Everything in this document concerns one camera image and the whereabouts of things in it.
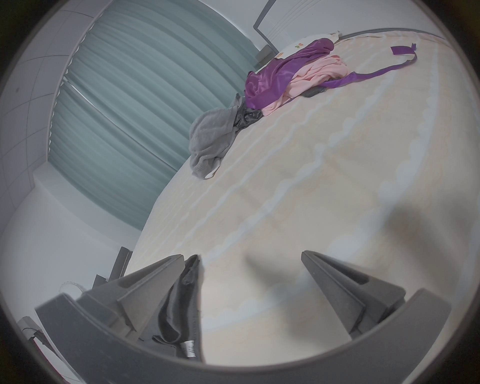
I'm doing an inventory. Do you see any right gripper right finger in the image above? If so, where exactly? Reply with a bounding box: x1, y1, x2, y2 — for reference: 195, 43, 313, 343
301, 250, 407, 334

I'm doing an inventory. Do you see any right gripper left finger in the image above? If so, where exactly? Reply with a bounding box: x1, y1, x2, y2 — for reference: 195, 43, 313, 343
77, 254, 184, 340

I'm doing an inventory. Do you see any black T-shirt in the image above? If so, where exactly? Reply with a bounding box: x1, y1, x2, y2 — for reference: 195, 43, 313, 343
152, 254, 206, 362

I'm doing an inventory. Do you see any bed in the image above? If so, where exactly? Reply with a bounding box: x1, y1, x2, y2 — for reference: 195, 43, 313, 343
129, 0, 471, 370

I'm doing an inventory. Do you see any black chest of drawers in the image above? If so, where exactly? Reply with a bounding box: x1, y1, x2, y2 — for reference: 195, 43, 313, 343
109, 246, 133, 283

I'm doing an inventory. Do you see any blue-green curtain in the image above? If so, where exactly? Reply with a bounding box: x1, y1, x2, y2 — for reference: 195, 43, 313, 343
65, 7, 263, 171
49, 85, 181, 231

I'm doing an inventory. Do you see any grey garment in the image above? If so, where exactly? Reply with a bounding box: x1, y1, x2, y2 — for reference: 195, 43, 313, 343
188, 93, 244, 180

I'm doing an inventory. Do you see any black glossy garment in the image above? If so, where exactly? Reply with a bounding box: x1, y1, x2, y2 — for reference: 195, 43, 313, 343
233, 107, 265, 130

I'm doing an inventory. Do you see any pink garment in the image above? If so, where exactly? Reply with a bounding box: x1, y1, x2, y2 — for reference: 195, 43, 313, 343
261, 54, 349, 117

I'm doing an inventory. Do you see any purple garment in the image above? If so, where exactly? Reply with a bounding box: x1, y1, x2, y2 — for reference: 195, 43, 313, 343
244, 37, 419, 109

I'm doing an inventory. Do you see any grey bedside table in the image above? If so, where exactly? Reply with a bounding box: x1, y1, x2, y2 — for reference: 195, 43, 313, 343
255, 45, 280, 70

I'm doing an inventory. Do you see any white printed pillow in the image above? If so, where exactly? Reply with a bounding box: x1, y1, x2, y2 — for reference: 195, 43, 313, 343
275, 32, 342, 59

